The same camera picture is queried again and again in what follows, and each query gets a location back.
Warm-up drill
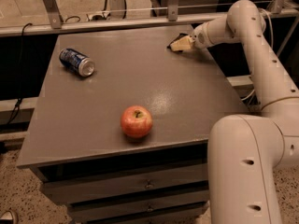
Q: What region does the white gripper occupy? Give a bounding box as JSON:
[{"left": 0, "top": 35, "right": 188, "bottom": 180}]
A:
[{"left": 170, "top": 23, "right": 213, "bottom": 52}]

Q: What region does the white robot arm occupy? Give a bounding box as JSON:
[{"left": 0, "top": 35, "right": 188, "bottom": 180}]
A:
[{"left": 168, "top": 0, "right": 299, "bottom": 224}]

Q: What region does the red apple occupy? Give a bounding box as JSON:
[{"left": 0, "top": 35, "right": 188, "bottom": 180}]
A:
[{"left": 121, "top": 105, "right": 153, "bottom": 138}]

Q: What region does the metal railing bar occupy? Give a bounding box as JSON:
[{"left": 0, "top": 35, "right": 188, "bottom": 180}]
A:
[{"left": 0, "top": 7, "right": 299, "bottom": 37}]

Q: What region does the floor power outlet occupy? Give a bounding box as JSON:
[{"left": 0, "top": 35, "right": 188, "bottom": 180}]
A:
[{"left": 87, "top": 12, "right": 110, "bottom": 21}]

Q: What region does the grey drawer cabinet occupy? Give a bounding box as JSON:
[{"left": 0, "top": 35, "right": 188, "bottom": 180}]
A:
[{"left": 17, "top": 27, "right": 246, "bottom": 224}]

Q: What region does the blue soda can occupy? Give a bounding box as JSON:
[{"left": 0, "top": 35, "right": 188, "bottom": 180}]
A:
[{"left": 59, "top": 49, "right": 95, "bottom": 77}]

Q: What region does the shoe tip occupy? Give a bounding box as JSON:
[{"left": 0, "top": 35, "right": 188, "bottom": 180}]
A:
[{"left": 0, "top": 210, "right": 18, "bottom": 224}]

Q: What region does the white cable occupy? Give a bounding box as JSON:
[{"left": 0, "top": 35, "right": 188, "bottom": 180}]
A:
[{"left": 241, "top": 7, "right": 275, "bottom": 102}]

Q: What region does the black hanging cable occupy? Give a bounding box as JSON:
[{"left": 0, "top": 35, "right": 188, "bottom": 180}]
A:
[{"left": 6, "top": 22, "right": 34, "bottom": 126}]

